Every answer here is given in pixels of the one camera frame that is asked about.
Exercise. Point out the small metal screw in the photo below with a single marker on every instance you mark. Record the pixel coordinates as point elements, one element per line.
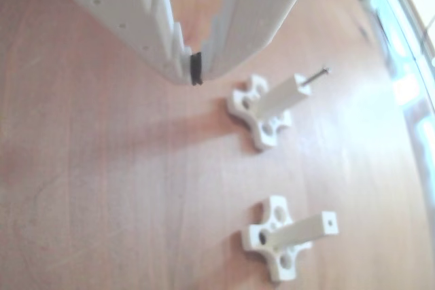
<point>316,76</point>

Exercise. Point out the white cross-base post stand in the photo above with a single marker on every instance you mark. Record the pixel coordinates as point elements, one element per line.
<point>268,130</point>
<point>261,235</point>

